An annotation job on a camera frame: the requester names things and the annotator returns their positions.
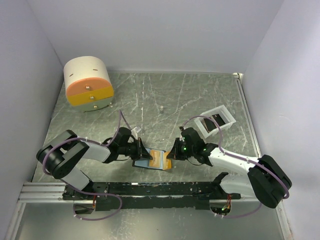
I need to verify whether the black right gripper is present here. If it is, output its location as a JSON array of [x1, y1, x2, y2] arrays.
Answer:
[[166, 137, 196, 161]]

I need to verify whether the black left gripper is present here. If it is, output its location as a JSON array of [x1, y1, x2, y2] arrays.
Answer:
[[118, 137, 153, 161]]

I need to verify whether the gold VIP card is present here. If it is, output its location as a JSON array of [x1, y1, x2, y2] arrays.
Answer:
[[148, 149, 172, 171]]

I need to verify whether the black leather card holder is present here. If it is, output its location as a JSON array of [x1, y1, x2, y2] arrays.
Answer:
[[132, 148, 155, 170]]

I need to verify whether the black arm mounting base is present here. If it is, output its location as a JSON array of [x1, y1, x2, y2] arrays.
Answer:
[[62, 181, 241, 211]]

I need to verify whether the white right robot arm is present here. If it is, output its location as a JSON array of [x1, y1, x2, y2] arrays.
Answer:
[[166, 127, 292, 209]]

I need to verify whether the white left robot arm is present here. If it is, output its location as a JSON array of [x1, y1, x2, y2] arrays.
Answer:
[[36, 127, 153, 200]]

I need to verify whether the gold black card stack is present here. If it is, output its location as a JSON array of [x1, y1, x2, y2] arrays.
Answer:
[[201, 113, 226, 133]]

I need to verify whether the white card tray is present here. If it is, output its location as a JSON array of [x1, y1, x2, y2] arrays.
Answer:
[[194, 105, 237, 140]]

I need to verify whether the beige orange mini drawer cabinet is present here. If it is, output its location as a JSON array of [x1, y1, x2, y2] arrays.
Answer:
[[63, 56, 115, 112]]

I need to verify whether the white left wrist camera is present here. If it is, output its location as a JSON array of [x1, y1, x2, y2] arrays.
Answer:
[[131, 126, 142, 139]]

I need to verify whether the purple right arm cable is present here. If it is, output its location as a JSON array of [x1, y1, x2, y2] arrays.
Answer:
[[179, 114, 291, 219]]

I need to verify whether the aluminium rail frame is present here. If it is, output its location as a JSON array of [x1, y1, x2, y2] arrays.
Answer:
[[16, 72, 292, 240]]

